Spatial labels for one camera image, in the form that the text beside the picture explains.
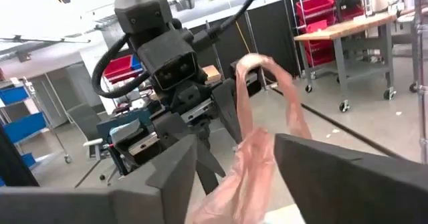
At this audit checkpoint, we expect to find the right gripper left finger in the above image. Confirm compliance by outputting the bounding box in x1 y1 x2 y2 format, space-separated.
145 134 199 224

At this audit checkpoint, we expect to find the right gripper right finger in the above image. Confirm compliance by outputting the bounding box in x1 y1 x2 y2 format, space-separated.
274 133 428 224

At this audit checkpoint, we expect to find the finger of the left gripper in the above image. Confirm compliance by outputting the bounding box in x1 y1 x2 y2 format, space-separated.
152 112 227 195
211 78 244 145

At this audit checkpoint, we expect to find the blue plastic trash bag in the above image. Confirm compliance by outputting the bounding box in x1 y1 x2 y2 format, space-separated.
185 52 314 224

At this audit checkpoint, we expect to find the cardboard box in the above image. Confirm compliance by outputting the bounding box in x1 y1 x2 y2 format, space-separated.
202 65 222 84

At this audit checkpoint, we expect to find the red storage bin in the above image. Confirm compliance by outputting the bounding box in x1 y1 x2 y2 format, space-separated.
103 55 143 84

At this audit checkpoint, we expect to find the black partition panel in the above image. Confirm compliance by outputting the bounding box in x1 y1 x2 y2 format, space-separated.
213 0 335 84

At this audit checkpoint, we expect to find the gray chair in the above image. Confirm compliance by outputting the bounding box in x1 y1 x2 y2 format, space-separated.
65 102 113 188

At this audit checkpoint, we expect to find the rack with red bins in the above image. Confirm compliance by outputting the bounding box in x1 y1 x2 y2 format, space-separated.
290 0 367 81

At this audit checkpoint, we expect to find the wooden workbench on casters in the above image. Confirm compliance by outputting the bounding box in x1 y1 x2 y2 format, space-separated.
294 12 399 113

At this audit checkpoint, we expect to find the blue storage bin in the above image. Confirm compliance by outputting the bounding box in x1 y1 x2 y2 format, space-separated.
3 112 49 144
0 85 31 106

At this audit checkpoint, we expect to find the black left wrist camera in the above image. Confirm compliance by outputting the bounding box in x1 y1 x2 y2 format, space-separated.
136 38 199 92

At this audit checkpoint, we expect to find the metal shelf post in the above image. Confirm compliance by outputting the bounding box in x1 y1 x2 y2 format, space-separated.
413 0 428 164

